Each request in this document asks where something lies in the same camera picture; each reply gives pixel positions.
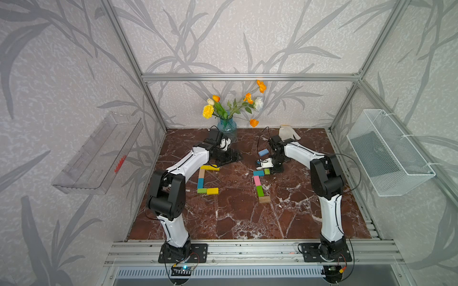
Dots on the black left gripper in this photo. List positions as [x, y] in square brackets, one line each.
[229, 157]

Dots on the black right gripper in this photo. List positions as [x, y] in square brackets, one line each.
[278, 169]

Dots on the light blue block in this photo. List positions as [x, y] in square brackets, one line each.
[263, 152]

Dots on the pink block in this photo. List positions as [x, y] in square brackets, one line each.
[257, 181]

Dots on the brown wooden block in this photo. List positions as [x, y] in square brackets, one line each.
[264, 200]

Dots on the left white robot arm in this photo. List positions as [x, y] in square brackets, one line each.
[167, 191]

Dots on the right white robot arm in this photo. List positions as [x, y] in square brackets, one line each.
[327, 181]

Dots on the white work glove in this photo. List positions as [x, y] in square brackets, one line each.
[287, 132]

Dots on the blue glass vase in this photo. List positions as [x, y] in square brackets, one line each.
[229, 128]

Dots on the artificial flower bouquet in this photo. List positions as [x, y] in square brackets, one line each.
[251, 102]

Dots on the left green-lit circuit board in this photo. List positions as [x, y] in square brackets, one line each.
[183, 270]

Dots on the right circuit board with connector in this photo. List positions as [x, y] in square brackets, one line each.
[333, 274]

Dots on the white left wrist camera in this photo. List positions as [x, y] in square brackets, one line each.
[225, 143]

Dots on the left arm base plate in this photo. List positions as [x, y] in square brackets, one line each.
[190, 252]

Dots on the white wire mesh basket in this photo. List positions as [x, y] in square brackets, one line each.
[392, 163]

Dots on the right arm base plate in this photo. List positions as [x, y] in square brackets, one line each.
[322, 253]

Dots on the clear plastic wall shelf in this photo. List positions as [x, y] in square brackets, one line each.
[94, 167]

